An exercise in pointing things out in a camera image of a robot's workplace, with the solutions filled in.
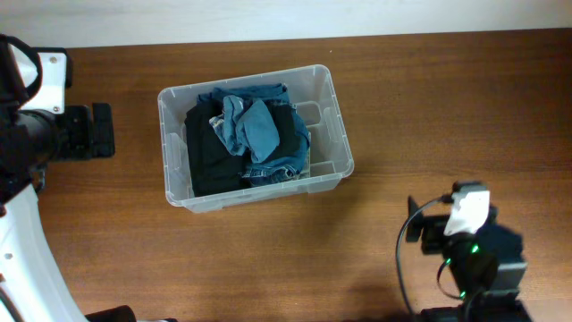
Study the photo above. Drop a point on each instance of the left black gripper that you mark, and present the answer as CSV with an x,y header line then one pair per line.
x,y
79,131

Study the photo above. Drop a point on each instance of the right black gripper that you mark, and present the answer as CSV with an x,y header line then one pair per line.
x,y
429,225

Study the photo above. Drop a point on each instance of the large black garment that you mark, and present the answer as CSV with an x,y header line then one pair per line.
x,y
213,169

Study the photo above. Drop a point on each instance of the clear plastic storage bin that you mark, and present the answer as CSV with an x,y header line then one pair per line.
x,y
311,90

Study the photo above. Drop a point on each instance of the light blue jeans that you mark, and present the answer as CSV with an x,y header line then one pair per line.
x,y
305,172

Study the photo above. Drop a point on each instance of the dark blue jeans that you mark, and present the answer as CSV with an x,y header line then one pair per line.
x,y
286,169

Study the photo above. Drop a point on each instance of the blue cloth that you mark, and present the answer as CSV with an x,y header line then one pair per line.
x,y
225,124

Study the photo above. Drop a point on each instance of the small black garment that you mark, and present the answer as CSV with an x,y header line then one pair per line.
x,y
288,129

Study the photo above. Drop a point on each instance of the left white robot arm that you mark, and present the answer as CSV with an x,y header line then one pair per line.
x,y
37,129

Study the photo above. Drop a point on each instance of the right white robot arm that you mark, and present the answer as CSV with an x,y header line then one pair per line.
x,y
481,270

